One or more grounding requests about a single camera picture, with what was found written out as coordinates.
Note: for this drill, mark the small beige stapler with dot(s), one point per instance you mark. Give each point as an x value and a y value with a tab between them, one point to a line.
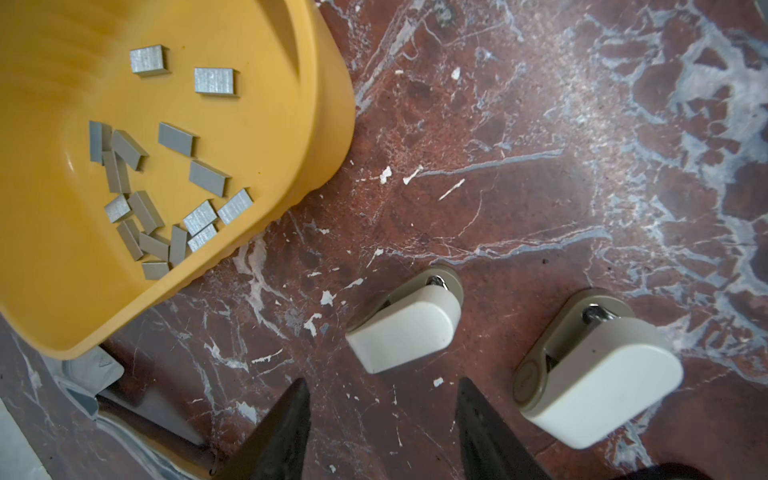
415	320
594	368

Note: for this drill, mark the yellow plastic tray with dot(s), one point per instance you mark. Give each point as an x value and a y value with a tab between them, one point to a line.
67	279

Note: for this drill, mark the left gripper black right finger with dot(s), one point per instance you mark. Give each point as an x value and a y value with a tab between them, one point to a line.
489	448

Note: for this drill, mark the staple strip grey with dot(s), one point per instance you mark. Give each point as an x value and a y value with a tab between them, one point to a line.
215	81
148	61

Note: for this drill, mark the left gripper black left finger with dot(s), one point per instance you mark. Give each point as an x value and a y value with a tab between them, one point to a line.
276	448

